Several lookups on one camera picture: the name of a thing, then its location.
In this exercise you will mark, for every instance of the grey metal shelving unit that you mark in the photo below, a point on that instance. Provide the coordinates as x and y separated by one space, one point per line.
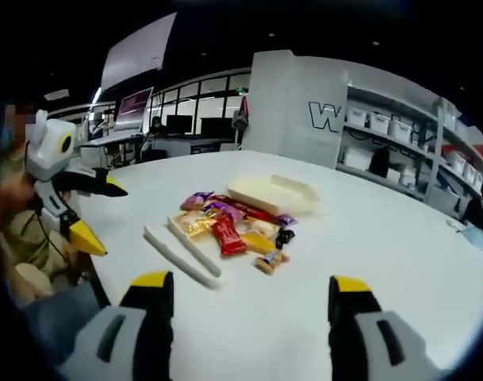
431 158

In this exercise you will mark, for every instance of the blue face mask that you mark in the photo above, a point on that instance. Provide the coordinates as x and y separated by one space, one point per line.
476 239

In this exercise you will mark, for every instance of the long dark red food packet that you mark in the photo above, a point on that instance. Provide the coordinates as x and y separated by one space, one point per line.
253 208

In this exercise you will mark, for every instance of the white food tongs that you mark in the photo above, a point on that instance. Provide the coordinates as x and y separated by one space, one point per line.
185 254

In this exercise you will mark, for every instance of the small purple food packet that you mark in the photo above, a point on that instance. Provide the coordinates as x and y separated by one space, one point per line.
286 219

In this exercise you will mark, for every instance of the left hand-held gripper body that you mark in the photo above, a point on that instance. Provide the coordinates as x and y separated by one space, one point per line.
47 151

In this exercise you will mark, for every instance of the black bag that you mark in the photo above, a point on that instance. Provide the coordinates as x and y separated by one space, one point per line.
380 160

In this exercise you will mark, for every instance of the yellow food packet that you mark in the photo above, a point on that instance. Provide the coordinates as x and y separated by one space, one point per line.
257 242

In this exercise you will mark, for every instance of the person's blue trouser leg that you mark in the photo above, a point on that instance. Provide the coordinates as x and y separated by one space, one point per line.
62 313

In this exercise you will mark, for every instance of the black computer monitor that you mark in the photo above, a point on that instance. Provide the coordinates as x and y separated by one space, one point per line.
216 127
179 125

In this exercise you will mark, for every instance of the small black food packet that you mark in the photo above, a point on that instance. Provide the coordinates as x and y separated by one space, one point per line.
284 237

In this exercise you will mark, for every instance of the white hanging ceiling panel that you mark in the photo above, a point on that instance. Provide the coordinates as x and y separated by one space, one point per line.
140 49

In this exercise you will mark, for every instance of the large tilted display screen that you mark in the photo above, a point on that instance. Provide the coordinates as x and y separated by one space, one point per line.
133 109

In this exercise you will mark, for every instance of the white partition wall panel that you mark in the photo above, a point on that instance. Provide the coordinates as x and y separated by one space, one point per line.
288 111

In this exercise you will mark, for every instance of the row of white storage bins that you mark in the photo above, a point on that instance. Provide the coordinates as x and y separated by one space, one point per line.
388 127

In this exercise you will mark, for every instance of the gold food packet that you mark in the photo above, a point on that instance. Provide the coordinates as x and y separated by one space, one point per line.
199 228

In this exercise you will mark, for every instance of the seated person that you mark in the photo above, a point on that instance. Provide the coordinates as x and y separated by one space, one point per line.
25 238

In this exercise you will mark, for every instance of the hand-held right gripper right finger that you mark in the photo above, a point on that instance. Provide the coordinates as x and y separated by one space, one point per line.
352 317

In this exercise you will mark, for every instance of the grey office desk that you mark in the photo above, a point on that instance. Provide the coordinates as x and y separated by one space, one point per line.
110 143

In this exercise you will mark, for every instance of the white rectangular container tray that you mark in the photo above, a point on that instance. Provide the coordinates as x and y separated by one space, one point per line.
265 194

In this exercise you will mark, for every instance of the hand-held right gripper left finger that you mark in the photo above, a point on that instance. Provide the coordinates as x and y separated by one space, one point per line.
146 317

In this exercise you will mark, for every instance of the small orange food packet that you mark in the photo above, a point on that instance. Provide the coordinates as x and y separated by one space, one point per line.
271 262

